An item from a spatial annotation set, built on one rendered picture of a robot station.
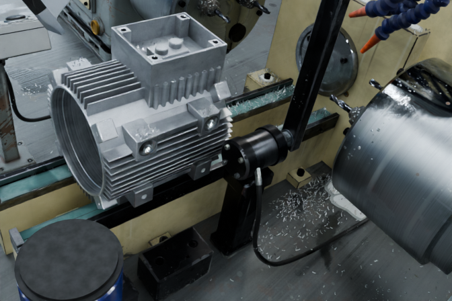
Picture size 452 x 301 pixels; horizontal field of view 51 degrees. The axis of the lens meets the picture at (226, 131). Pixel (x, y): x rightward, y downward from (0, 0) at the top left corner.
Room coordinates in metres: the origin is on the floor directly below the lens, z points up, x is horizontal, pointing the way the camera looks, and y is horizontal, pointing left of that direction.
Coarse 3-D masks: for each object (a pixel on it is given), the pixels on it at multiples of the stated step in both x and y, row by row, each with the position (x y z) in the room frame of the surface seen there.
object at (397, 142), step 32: (416, 64) 0.58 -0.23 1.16; (448, 64) 0.61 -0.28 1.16; (384, 96) 0.53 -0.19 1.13; (416, 96) 0.53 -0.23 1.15; (448, 96) 0.52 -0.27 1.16; (352, 128) 0.51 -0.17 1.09; (384, 128) 0.50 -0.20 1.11; (416, 128) 0.49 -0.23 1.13; (448, 128) 0.48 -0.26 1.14; (352, 160) 0.49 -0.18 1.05; (384, 160) 0.47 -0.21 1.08; (416, 160) 0.45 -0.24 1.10; (448, 160) 0.44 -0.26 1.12; (352, 192) 0.48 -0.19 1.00; (384, 192) 0.45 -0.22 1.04; (416, 192) 0.43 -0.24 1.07; (448, 192) 0.42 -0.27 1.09; (384, 224) 0.45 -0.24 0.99; (416, 224) 0.41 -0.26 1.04; (448, 224) 0.40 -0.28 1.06; (416, 256) 0.41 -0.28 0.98; (448, 256) 0.39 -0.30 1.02
